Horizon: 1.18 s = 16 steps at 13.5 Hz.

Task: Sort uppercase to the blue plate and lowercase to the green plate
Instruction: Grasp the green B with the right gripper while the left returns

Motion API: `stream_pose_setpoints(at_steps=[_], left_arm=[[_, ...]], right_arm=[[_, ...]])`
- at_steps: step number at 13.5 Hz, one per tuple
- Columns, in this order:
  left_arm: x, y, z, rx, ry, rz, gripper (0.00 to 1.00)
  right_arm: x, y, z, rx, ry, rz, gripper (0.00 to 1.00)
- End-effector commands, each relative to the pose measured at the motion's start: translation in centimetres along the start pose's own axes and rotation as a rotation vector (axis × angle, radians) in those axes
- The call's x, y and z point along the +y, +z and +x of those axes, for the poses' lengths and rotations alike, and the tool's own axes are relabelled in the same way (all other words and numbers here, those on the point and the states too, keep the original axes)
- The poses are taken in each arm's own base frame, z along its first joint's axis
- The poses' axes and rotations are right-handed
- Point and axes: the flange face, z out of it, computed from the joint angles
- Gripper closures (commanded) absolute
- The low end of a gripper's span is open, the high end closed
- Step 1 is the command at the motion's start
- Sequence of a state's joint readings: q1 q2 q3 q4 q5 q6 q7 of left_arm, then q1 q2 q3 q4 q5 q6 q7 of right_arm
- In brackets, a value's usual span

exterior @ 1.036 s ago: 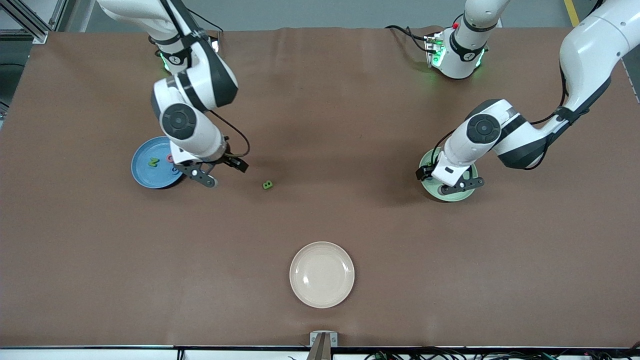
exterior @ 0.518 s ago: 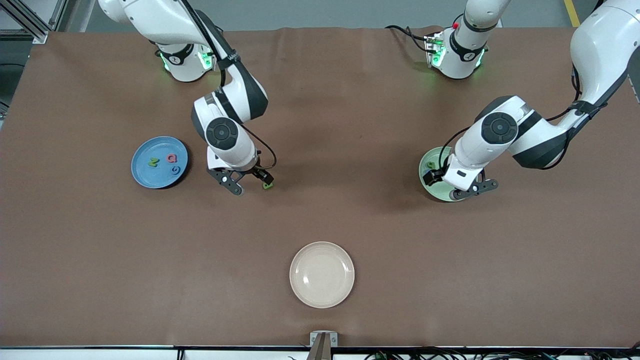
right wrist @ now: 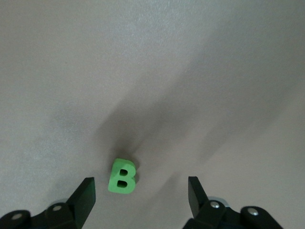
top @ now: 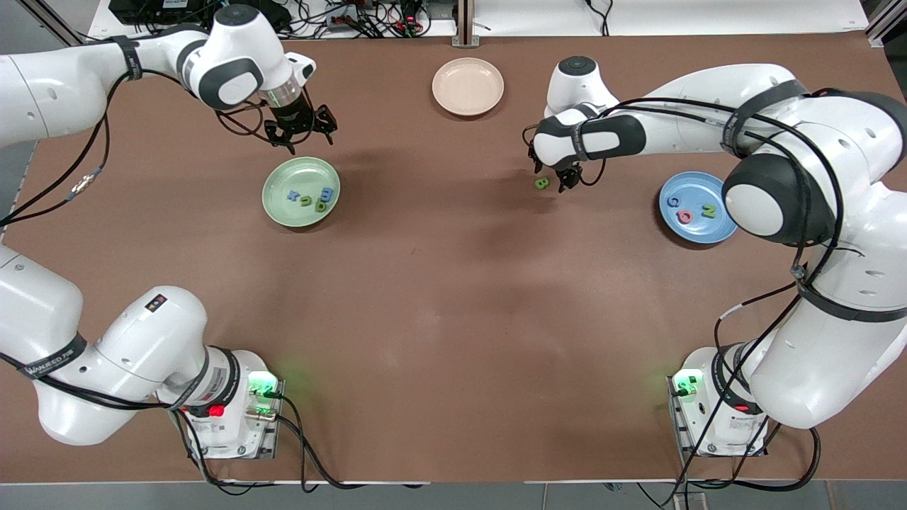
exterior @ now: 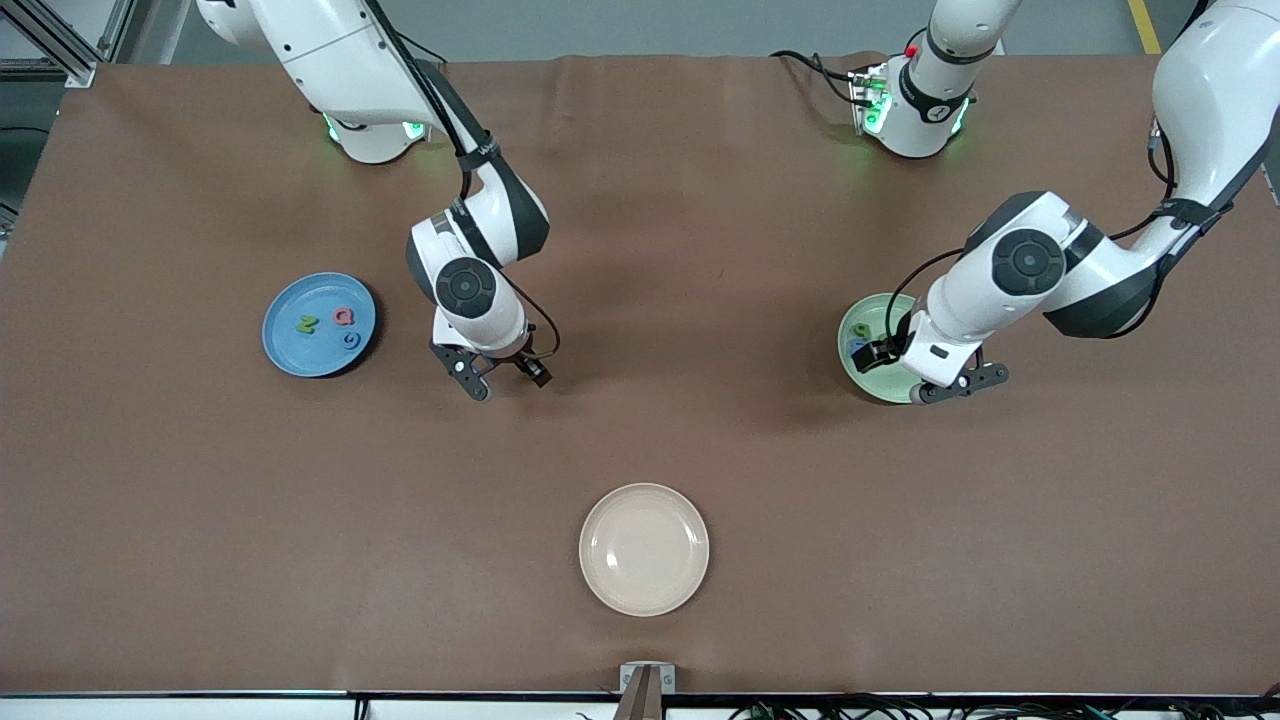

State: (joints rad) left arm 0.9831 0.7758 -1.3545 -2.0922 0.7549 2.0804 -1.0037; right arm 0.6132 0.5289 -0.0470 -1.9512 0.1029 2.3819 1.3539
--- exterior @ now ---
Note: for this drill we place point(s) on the blue foam letter G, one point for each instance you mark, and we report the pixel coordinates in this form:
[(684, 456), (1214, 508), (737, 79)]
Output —
[(344, 341)]

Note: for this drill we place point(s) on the green foam letter N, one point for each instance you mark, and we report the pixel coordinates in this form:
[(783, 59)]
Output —
[(306, 323)]

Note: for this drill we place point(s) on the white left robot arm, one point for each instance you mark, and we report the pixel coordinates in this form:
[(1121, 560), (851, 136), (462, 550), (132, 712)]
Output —
[(1210, 90)]

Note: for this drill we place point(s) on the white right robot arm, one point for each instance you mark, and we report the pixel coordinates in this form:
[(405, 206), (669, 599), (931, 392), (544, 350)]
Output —
[(340, 60)]

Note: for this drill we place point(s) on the green plate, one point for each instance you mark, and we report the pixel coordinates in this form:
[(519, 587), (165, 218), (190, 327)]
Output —
[(860, 378)]

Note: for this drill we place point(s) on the blue plate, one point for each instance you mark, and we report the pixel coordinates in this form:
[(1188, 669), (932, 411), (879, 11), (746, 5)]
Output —
[(300, 350)]

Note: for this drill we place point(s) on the beige plate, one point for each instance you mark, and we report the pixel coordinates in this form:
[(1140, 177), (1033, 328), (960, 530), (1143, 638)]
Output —
[(644, 550)]

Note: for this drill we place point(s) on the brown table mat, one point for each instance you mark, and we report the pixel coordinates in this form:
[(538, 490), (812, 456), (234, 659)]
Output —
[(640, 230)]

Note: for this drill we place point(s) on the aluminium frame post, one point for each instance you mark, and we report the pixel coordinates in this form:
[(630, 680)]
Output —
[(85, 75)]

